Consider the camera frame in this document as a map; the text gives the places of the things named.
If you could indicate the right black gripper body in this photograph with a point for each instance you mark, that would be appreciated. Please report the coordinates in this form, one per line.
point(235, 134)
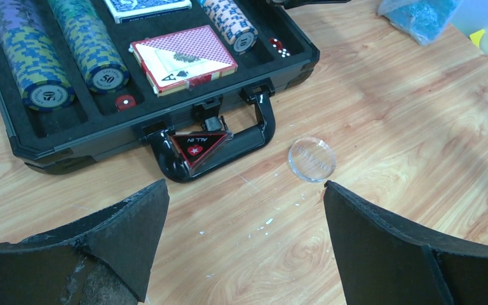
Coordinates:
point(289, 4)

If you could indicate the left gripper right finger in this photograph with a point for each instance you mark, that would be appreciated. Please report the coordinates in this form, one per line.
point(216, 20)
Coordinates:
point(384, 258)

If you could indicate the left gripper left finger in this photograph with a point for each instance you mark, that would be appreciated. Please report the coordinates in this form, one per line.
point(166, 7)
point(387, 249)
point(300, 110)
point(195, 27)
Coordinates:
point(103, 258)

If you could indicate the light blue chip stack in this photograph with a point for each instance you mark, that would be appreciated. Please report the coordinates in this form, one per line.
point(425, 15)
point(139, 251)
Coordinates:
point(232, 23)

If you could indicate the clear round dealer button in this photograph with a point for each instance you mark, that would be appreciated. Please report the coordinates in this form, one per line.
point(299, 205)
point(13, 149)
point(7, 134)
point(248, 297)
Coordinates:
point(311, 159)

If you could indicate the red playing card box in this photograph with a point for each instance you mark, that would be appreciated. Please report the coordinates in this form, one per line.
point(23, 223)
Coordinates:
point(184, 59)

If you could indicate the black red case tag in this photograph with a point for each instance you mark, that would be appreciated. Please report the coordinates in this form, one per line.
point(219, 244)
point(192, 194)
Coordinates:
point(195, 147)

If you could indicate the black poker set case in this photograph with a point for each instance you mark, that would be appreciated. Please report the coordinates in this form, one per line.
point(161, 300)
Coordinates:
point(91, 128)

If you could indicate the purple chip stack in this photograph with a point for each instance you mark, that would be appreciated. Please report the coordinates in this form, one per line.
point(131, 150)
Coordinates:
point(16, 14)

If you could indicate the dark red die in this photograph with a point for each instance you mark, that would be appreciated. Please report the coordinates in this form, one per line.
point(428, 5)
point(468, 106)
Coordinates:
point(278, 46)

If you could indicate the clear plastic bag blue contents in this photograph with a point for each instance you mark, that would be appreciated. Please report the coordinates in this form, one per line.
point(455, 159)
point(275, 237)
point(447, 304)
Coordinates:
point(423, 20)

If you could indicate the blue playing card deck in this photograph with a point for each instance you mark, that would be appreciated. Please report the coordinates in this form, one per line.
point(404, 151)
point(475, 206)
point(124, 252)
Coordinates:
point(131, 10)

